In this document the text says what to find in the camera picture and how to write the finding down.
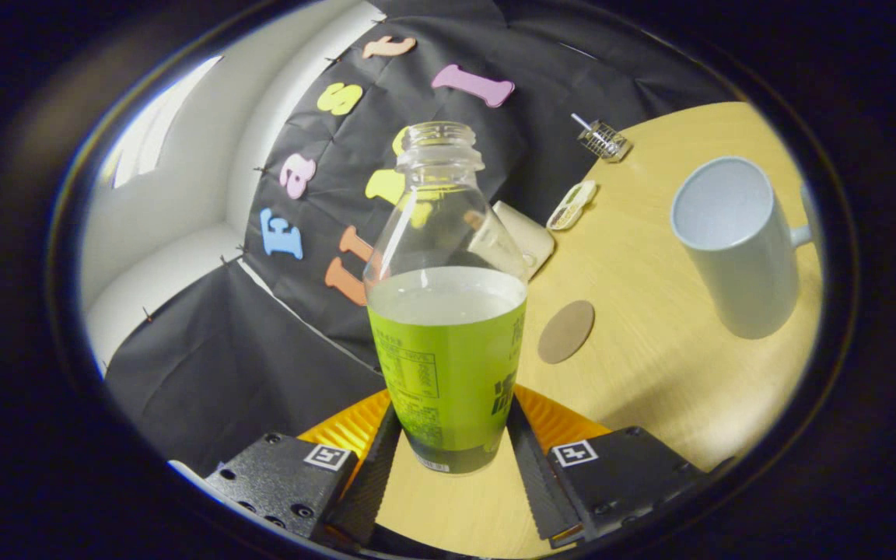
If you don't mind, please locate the wooden table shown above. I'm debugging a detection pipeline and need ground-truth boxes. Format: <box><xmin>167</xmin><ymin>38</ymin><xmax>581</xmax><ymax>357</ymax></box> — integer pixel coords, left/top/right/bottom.
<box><xmin>374</xmin><ymin>101</ymin><xmax>824</xmax><ymax>558</ymax></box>

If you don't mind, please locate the round brown coaster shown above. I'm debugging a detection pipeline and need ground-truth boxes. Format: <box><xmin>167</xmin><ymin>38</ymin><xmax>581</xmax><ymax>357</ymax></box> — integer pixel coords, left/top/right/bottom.
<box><xmin>537</xmin><ymin>300</ymin><xmax>597</xmax><ymax>365</ymax></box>

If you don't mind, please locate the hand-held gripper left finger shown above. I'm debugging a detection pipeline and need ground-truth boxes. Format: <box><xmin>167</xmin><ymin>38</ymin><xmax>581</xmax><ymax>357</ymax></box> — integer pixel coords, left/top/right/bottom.
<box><xmin>203</xmin><ymin>389</ymin><xmax>404</xmax><ymax>549</ymax></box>

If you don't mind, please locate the white divided snack tray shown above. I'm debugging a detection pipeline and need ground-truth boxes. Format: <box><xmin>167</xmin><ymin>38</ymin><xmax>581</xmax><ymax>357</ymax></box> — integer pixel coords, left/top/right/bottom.
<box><xmin>546</xmin><ymin>180</ymin><xmax>598</xmax><ymax>232</ymax></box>

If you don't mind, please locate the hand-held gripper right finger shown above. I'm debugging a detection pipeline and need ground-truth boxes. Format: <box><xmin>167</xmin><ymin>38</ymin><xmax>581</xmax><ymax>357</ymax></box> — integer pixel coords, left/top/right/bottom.
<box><xmin>506</xmin><ymin>385</ymin><xmax>709</xmax><ymax>545</ymax></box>

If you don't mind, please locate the cream toaster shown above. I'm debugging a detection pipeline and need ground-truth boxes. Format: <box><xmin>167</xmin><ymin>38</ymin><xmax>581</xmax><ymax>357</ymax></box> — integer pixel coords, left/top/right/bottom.
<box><xmin>467</xmin><ymin>201</ymin><xmax>556</xmax><ymax>281</ymax></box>

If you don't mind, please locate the clear juice bottle green label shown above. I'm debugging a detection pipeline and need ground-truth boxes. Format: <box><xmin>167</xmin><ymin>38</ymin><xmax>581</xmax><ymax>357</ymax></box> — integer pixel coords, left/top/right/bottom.
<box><xmin>362</xmin><ymin>121</ymin><xmax>530</xmax><ymax>475</ymax></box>

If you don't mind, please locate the ceiling light panel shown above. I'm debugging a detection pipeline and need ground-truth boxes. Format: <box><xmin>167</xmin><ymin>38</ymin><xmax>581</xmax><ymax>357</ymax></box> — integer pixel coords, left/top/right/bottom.
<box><xmin>110</xmin><ymin>54</ymin><xmax>223</xmax><ymax>189</ymax></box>

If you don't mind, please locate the black backdrop cloth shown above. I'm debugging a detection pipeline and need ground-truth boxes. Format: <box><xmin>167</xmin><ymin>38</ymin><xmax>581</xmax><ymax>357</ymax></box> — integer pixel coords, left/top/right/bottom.
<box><xmin>102</xmin><ymin>0</ymin><xmax>737</xmax><ymax>479</ymax></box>

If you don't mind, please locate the white cup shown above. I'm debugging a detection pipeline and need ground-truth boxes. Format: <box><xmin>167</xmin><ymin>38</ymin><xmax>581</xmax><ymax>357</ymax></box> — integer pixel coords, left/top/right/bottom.
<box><xmin>670</xmin><ymin>156</ymin><xmax>816</xmax><ymax>341</ymax></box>

